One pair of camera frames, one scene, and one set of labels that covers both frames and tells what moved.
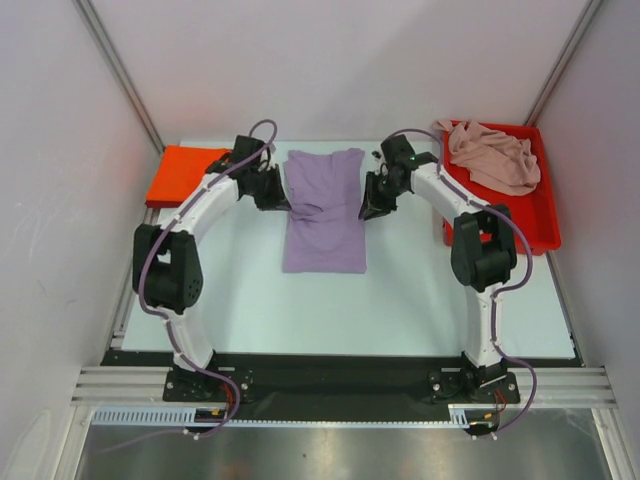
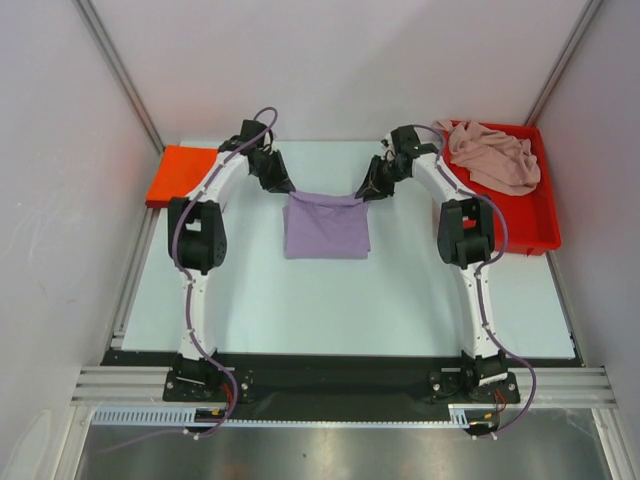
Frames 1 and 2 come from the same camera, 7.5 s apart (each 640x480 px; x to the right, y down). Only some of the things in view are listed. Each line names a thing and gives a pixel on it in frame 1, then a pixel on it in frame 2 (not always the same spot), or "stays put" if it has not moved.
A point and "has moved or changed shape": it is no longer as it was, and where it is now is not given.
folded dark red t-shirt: [163, 203] stays put
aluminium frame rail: [566, 387] stays put
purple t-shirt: [324, 231] has moved or changed shape
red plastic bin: [537, 209] stays put
